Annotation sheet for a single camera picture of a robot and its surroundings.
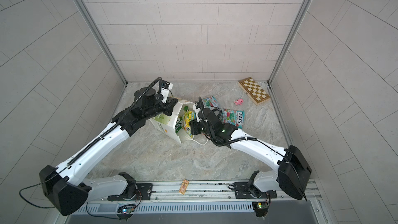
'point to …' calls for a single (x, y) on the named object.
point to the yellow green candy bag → (187, 116)
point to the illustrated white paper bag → (172, 125)
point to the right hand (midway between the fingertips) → (188, 124)
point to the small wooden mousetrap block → (183, 186)
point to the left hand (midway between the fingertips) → (180, 98)
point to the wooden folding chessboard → (256, 93)
